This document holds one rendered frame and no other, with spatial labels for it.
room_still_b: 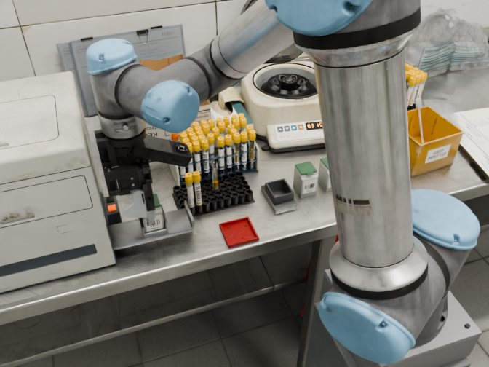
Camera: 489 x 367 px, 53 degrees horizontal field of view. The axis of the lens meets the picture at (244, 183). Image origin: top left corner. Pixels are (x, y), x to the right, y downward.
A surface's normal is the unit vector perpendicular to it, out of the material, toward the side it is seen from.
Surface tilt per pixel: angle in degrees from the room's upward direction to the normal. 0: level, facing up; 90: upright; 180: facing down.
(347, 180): 90
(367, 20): 80
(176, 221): 0
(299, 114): 90
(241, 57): 106
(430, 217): 8
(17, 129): 0
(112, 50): 0
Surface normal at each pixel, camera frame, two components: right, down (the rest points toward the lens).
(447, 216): 0.13, -0.80
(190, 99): 0.77, 0.41
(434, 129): -0.91, 0.26
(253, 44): -0.42, 0.76
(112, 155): 0.33, 0.61
